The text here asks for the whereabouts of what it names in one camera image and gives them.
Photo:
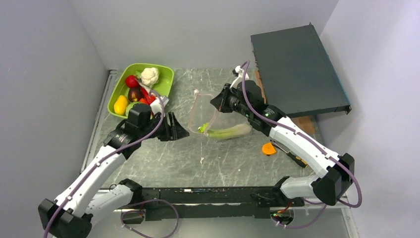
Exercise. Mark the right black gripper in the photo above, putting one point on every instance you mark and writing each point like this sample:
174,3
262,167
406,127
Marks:
220,101

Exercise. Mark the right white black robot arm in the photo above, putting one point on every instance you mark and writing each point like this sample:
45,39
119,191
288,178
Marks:
334,173

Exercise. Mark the orange tape measure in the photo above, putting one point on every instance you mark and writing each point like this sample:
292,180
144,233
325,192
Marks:
268,149

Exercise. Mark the red tomato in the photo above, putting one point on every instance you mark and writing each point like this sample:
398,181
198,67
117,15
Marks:
131,81

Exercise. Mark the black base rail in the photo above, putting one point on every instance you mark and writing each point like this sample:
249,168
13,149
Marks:
211,202

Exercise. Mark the green cabbage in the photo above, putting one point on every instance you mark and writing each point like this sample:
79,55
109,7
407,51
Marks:
129,107

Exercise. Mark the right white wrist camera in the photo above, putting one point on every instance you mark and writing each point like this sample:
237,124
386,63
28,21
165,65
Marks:
238,72

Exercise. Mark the red chili pepper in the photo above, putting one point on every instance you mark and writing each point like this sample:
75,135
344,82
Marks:
147,97

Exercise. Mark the dark green metal case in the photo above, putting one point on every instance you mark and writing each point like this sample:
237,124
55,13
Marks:
297,74

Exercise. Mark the yellow bell pepper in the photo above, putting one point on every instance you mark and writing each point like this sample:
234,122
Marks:
121,105

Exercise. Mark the green celery stalk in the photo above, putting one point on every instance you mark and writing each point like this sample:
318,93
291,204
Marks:
228,133

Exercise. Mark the clear zip top bag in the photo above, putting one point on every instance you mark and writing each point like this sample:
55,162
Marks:
203,112

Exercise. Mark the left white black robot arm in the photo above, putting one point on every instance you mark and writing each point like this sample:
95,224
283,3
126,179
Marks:
125,139

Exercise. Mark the wooden board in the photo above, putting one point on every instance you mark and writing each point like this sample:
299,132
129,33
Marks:
304,123

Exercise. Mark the white cauliflower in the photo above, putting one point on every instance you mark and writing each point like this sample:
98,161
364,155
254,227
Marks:
149,76

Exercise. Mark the dark purple onion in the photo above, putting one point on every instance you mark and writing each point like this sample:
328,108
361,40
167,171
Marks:
135,94

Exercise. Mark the green plastic basket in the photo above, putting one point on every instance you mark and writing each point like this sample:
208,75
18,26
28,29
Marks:
163,85

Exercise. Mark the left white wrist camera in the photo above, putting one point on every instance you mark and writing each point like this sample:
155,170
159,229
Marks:
158,104

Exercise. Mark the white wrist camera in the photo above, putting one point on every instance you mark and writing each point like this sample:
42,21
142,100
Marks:
238,72
158,104

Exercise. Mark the yellow black screwdriver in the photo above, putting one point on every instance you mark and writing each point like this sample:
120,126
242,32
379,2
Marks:
294,158

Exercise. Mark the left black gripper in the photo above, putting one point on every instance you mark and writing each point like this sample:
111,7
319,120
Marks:
176,131

